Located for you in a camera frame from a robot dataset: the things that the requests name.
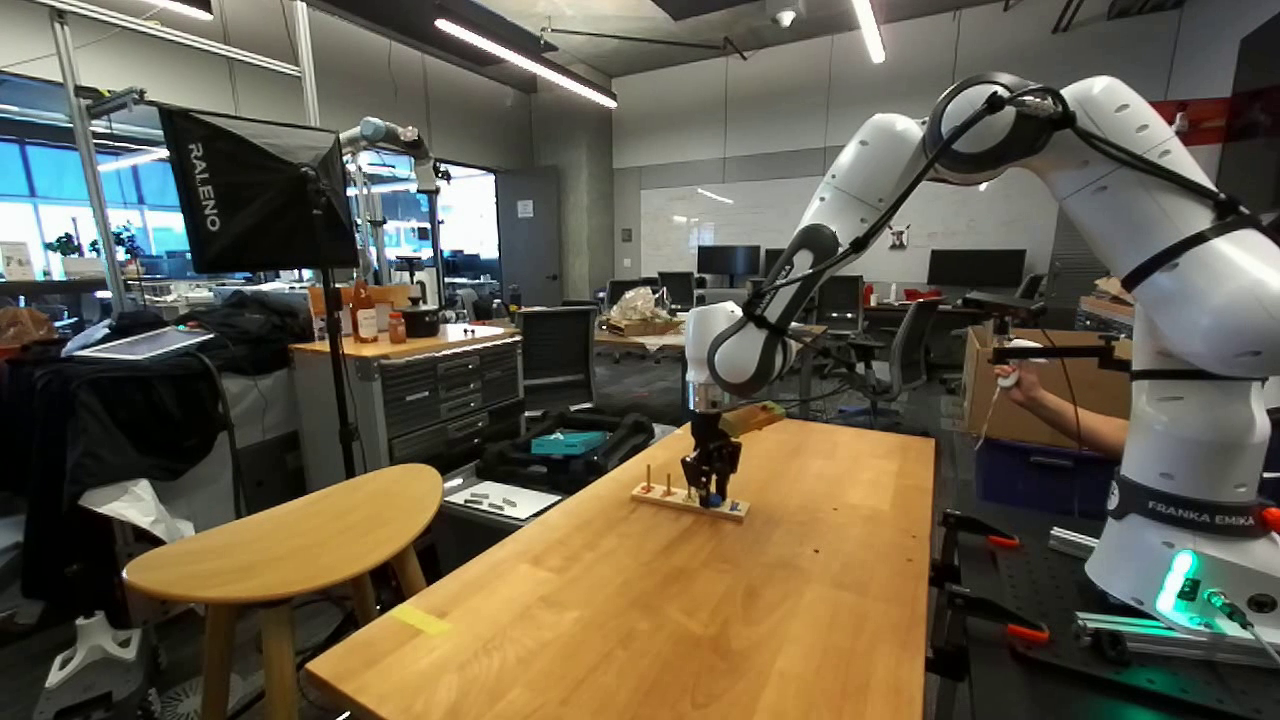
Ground teal and black case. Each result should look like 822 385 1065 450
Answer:
477 403 661 498

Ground red labelled bottle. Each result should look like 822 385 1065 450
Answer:
350 283 393 349

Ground crumpled white paper bag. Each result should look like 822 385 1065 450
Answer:
75 476 199 547

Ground aluminium extrusion bar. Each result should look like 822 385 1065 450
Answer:
1071 608 1280 672

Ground brown cardboard box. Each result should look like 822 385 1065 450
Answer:
959 322 1135 466

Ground black cloth pile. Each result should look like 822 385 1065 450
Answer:
0 292 311 617

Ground wooden work table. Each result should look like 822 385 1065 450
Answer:
592 316 834 421

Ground dark office chair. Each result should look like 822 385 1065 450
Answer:
835 295 946 411

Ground grey drawer cabinet wooden top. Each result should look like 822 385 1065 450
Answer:
290 322 528 493

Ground black computer monitor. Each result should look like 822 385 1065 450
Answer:
926 246 1032 295
691 242 765 288

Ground black light stand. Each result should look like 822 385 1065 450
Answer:
315 266 362 483

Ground yellow tape strip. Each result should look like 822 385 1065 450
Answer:
390 605 455 639

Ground black clamp orange handle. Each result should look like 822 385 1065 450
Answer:
939 512 1028 557
948 584 1055 660

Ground round wooden stool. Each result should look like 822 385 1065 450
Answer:
119 460 450 720

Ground bare person forearm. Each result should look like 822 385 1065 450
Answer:
1007 375 1133 466

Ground black photo softbox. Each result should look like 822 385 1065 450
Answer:
158 106 364 282

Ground blue plastic bin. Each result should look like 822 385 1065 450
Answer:
974 437 1120 520

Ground white flat box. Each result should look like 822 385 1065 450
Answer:
442 476 568 531

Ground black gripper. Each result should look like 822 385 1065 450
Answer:
682 410 749 516

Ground white plastic bag heap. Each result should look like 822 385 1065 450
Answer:
605 283 688 341

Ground wooden peg holder board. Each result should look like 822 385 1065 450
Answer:
627 466 757 529

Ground long ceiling light strip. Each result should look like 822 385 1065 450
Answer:
430 11 623 118

